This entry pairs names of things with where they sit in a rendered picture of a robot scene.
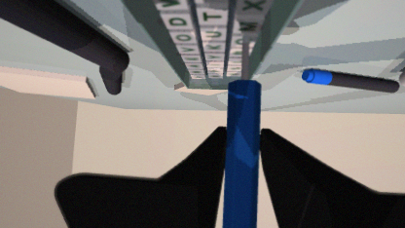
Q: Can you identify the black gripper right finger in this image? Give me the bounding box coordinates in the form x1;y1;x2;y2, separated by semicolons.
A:
260;129;405;228

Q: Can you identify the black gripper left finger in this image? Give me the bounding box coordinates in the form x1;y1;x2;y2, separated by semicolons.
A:
55;126;227;228

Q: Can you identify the pale peach flat rectangular slab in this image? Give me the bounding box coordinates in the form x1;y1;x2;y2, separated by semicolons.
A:
0;66;95;99

